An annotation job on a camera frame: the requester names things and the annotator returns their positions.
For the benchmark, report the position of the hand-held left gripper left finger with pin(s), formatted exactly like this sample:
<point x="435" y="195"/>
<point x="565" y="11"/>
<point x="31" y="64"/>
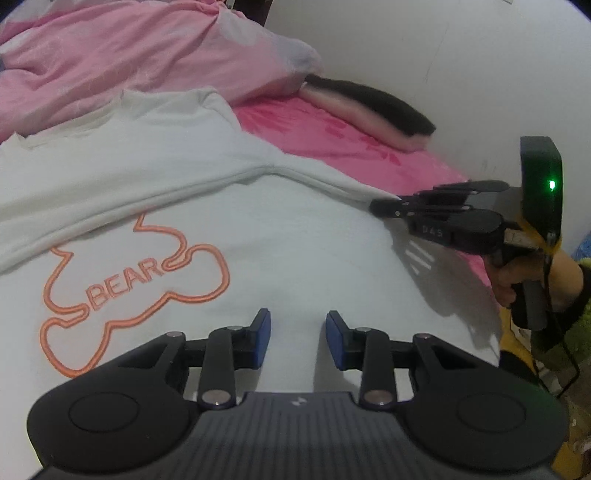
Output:
<point x="263" y="337"/>

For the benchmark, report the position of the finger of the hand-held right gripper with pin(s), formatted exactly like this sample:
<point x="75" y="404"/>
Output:
<point x="388" y="206"/>

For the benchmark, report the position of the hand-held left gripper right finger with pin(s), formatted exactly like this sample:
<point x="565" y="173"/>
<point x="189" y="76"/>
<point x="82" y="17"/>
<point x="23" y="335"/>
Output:
<point x="333" y="339"/>

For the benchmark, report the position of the white sweatshirt with orange print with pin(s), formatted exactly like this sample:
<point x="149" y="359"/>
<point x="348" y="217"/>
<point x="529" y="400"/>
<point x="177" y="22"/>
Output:
<point x="277" y="230"/>

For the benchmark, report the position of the person's right forearm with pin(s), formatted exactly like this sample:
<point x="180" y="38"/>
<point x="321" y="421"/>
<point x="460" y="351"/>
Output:
<point x="579" y="332"/>

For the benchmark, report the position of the person's right hand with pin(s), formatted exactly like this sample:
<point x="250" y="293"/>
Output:
<point x="505" y="277"/>

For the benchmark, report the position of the pink floral bed sheet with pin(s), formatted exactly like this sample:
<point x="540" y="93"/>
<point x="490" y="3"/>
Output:
<point x="346" y="138"/>

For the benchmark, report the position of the folded black and pink garment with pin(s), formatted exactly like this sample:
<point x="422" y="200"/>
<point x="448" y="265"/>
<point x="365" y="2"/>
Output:
<point x="369" y="115"/>

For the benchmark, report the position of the pink patterned quilt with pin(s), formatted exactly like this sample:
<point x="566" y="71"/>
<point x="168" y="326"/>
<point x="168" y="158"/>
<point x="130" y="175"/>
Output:
<point x="138" y="50"/>

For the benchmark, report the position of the brown wooden door frame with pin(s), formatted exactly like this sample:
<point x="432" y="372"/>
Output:
<point x="251" y="14"/>

